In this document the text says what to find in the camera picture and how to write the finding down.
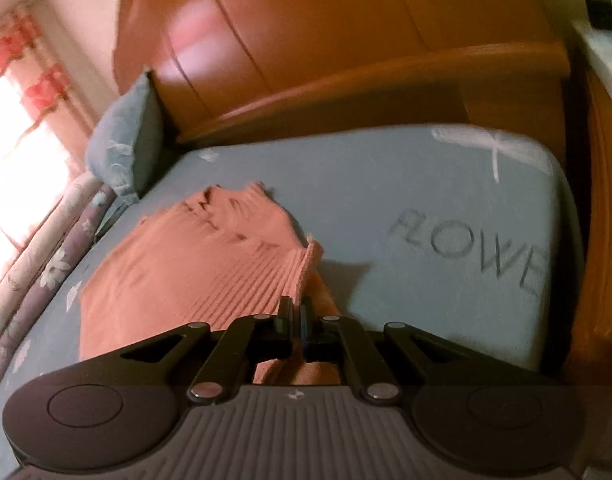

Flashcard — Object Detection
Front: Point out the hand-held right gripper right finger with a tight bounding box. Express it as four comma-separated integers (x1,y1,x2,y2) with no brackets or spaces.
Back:
300,296,467,403

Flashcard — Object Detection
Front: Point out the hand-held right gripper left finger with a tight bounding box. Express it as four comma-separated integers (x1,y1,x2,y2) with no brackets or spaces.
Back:
121,296,293,403

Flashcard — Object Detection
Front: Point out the pink striped knit sweater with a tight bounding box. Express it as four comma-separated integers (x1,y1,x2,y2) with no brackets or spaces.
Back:
78,182,339,386

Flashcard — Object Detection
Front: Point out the blue floral bed sheet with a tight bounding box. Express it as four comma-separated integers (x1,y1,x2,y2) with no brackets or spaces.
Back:
0,122,584,480

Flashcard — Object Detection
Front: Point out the folded pink purple floral quilt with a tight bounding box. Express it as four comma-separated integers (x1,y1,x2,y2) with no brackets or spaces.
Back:
0,172,122,391

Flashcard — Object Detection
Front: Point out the blue printed pillow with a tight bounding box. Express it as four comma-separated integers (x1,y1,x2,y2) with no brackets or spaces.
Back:
83,67,164,206

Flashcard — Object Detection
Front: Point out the wooden headboard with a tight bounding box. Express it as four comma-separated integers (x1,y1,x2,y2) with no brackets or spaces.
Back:
113,0,574,161

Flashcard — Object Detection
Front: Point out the wooden nightstand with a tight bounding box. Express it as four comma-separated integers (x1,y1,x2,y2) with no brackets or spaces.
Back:
561,67,612,386

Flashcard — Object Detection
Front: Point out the pink plaid curtain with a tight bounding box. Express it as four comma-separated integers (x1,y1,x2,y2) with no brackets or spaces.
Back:
0,2,102,261

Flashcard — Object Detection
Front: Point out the white box with dark panel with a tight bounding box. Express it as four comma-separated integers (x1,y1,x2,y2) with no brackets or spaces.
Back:
571,0,612,111

